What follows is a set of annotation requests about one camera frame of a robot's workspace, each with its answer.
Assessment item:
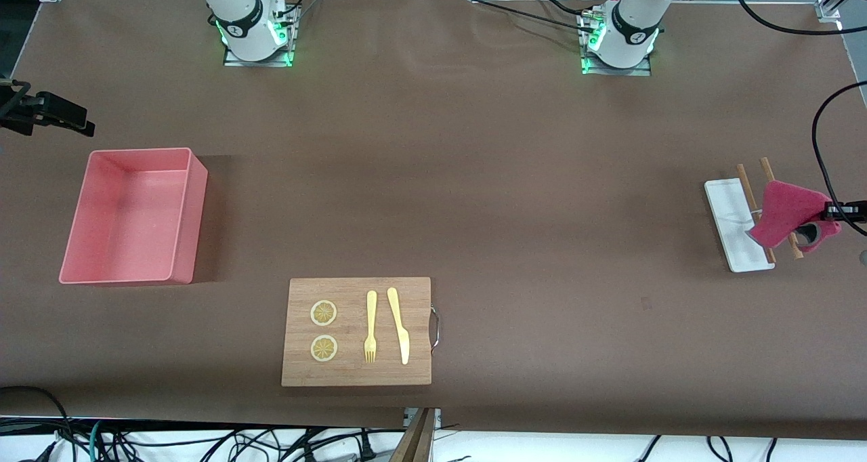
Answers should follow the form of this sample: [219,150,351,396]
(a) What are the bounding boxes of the pink cloth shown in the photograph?
[745,181,842,254]

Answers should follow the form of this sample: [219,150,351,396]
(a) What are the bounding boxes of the pink plastic bin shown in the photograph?
[58,148,209,285]

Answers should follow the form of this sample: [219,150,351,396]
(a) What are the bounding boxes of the white rectangular tray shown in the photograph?
[704,177,776,273]

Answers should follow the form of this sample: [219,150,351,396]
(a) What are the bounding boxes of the yellow plastic fork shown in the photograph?
[364,290,378,364]

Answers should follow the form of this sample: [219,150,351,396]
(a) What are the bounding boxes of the yellow plastic knife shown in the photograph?
[387,287,410,366]

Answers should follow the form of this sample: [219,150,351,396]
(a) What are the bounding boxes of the wooden plank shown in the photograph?
[392,408,436,462]

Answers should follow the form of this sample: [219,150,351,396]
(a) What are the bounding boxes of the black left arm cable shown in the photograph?
[730,0,867,237]

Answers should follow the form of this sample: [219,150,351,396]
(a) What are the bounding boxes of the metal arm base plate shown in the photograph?
[581,12,652,77]
[224,1,296,68]

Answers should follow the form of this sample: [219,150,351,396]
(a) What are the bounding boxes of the black looped floor cable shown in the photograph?
[0,385,77,462]

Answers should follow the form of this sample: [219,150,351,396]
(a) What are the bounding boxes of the black cable on table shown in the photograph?
[452,0,597,35]
[538,0,598,17]

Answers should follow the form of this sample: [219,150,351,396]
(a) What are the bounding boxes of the wooden cutting board with handle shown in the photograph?
[281,277,441,387]

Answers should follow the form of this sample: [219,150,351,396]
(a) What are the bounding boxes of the tangled black cables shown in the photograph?
[102,427,383,462]

